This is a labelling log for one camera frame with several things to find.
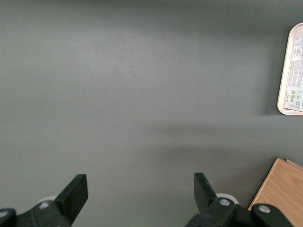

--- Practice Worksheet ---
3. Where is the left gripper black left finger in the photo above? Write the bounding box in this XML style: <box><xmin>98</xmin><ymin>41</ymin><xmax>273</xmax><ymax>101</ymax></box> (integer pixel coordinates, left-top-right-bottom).
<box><xmin>0</xmin><ymin>174</ymin><xmax>89</xmax><ymax>227</ymax></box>

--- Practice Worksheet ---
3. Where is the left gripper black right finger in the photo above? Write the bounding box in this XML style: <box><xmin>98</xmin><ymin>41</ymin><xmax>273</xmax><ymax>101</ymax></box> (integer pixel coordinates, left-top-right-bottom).
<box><xmin>184</xmin><ymin>172</ymin><xmax>294</xmax><ymax>227</ymax></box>

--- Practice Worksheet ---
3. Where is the wooden two-drawer cabinet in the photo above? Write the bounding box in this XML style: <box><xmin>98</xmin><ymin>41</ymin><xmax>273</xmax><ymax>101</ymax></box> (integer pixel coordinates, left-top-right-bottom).
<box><xmin>247</xmin><ymin>157</ymin><xmax>303</xmax><ymax>227</ymax></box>

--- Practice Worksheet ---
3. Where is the beige plastic tray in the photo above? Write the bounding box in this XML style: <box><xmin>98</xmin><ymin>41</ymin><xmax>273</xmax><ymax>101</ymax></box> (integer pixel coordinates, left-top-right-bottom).
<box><xmin>276</xmin><ymin>22</ymin><xmax>303</xmax><ymax>116</ymax></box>

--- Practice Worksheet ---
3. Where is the white printed package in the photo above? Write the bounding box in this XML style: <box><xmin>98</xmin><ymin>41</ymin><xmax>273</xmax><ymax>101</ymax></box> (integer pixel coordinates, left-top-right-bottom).
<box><xmin>283</xmin><ymin>33</ymin><xmax>303</xmax><ymax>113</ymax></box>

